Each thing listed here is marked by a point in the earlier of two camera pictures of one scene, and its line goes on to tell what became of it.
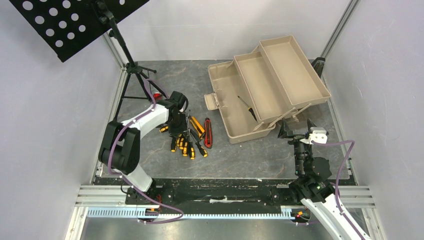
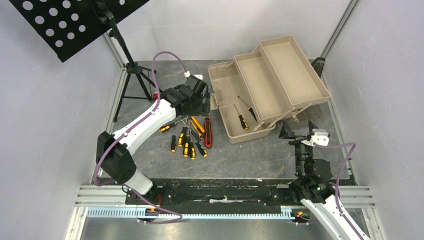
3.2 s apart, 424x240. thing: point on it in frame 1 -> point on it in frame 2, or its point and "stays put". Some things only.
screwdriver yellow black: (181, 143) stays put
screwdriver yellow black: (173, 144) stays put
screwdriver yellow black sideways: (162, 129) stays put
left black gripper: (182, 129) -> (203, 109)
